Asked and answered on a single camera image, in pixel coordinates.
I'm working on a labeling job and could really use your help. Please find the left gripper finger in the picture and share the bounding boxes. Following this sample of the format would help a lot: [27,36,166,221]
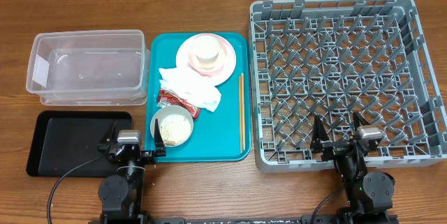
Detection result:
[97,121,117,152]
[154,119,166,157]

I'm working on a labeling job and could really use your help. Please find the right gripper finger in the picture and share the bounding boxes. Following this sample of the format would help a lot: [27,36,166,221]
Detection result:
[311,115,330,146]
[353,111,369,128]

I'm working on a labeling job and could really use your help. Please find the white rice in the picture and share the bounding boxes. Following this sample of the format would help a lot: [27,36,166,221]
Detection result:
[159,114,192,147]

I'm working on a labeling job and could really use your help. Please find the grey bowl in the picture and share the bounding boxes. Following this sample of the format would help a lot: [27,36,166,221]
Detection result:
[150,105,193,147]

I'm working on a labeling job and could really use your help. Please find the red snack wrapper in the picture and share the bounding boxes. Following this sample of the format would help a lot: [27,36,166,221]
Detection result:
[156,89,200,120]

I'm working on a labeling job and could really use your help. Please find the white napkin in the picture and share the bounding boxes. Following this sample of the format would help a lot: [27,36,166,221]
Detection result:
[159,67,221,112]

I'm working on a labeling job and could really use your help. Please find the cream paper cup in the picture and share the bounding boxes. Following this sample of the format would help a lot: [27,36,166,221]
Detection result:
[193,35,220,64]

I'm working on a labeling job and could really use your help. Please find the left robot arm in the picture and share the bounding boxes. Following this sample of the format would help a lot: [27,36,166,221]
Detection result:
[98,122,166,223]

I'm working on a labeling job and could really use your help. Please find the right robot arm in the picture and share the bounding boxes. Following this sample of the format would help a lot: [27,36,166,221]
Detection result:
[309,112,398,223]

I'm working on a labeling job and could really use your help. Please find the grey dishwasher rack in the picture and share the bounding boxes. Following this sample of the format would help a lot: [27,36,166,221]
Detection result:
[248,0,446,172]

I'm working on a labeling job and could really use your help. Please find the black plastic tray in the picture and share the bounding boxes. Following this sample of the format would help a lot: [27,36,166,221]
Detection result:
[26,110,133,177]

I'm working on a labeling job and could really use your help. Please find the teal plastic tray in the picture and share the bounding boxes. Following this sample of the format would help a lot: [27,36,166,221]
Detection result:
[145,32,251,163]

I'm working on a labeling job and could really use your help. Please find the clear plastic bin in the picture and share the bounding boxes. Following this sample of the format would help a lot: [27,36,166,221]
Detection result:
[26,29,150,106]

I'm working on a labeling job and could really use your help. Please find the small pink bowl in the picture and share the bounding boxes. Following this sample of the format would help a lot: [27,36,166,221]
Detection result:
[188,33,227,73]

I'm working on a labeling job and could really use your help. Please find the large pink plate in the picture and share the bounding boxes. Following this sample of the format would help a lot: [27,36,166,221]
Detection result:
[176,34,236,86]

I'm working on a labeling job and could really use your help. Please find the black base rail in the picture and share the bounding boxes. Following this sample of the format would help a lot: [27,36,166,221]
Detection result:
[149,214,399,224]

